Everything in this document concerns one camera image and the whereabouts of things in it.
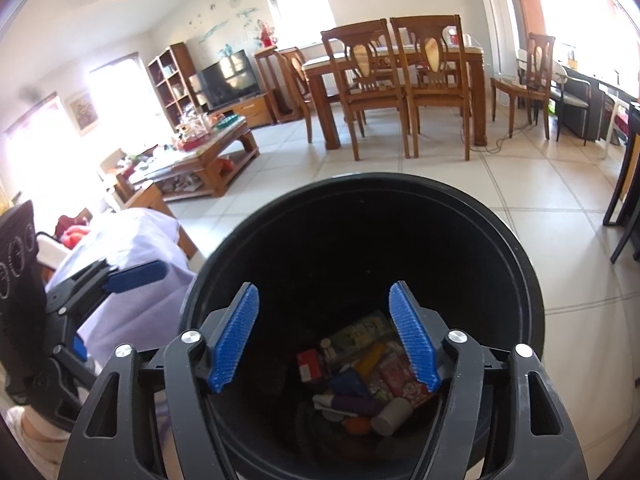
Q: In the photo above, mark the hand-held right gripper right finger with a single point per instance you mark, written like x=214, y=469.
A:
x=412, y=335

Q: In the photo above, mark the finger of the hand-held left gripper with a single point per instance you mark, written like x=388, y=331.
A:
x=135, y=275
x=77, y=349

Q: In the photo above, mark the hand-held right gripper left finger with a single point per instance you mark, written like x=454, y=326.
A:
x=235, y=335

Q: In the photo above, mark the red printed packet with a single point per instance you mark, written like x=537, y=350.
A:
x=400, y=377

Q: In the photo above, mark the yellow packet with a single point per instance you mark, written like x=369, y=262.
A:
x=372, y=357

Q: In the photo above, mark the blue bag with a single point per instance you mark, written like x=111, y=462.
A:
x=350, y=385

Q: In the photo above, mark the red box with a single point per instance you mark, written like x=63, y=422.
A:
x=310, y=365

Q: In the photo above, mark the white cup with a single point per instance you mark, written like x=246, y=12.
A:
x=392, y=415

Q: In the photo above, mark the purple tube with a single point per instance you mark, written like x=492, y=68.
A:
x=350, y=404

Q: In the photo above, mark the orange small wrapper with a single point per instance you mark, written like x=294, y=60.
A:
x=357, y=427

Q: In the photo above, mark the black trash bin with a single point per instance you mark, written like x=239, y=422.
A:
x=350, y=240

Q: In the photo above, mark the person's left forearm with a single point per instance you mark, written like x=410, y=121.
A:
x=35, y=440

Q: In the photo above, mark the purple floral tablecloth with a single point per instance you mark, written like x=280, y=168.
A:
x=125, y=260

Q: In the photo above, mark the red cushion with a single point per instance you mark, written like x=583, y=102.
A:
x=72, y=232

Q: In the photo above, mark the wooden sofa white cushions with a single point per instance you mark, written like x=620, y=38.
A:
x=150, y=197

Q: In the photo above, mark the wooden armchair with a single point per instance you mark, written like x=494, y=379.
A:
x=115, y=165

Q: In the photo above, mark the wooden coffee table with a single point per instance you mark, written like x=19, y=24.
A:
x=215, y=170

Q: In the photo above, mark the coffee table clutter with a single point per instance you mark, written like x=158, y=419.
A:
x=195, y=130

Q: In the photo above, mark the small framed picture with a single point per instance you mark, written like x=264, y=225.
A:
x=82, y=110

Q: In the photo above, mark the wooden bookshelf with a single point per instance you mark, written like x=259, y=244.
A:
x=172, y=80

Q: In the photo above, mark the wooden television stand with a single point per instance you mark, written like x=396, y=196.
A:
x=250, y=110

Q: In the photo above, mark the black television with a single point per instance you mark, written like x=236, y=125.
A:
x=230, y=80

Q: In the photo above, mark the tall wooden stand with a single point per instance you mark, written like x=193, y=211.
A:
x=267, y=80

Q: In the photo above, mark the red vase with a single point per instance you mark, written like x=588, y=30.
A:
x=265, y=35

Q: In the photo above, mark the wooden dining table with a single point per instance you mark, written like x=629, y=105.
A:
x=325, y=67

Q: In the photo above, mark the black armchair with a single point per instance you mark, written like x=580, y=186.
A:
x=575, y=105

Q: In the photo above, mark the white plastic stool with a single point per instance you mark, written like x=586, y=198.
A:
x=614, y=120

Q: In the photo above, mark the window with red blind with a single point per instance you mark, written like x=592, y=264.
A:
x=300, y=0

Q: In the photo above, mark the white floor air conditioner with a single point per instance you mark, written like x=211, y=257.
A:
x=497, y=20

